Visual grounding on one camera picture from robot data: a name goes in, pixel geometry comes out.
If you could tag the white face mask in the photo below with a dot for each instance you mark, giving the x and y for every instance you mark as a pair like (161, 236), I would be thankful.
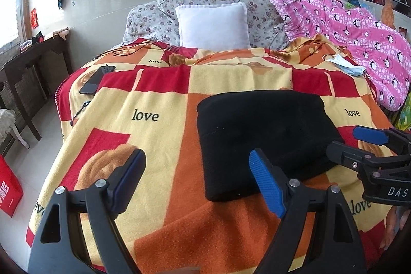
(345, 66)

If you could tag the black pants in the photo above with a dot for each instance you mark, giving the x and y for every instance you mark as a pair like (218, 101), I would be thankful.
(291, 128)

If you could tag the right hand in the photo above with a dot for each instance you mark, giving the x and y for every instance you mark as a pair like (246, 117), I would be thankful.
(395, 221)

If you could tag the white pillow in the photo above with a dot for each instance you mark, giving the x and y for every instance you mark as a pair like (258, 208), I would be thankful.
(216, 27)

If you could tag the pink penguin blanket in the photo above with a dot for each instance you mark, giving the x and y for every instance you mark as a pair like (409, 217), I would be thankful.
(384, 52)

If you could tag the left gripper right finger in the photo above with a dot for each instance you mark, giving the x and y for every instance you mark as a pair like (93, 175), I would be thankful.
(334, 245)

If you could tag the red orange yellow blanket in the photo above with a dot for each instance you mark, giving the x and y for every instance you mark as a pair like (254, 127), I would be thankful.
(150, 101)

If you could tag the dark wooden side table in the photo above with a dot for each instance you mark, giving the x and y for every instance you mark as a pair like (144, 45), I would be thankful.
(12, 72)

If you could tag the white chair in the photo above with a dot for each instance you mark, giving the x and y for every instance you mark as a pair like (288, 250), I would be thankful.
(8, 127)

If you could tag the black phone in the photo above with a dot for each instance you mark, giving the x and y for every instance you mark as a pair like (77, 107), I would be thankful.
(92, 84)

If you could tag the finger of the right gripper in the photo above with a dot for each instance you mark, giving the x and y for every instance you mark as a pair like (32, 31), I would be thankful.
(396, 140)
(350, 157)

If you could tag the red shopping bag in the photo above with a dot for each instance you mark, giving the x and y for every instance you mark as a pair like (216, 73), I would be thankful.
(10, 189)

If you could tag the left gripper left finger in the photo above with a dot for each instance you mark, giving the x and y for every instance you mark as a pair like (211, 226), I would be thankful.
(59, 245)

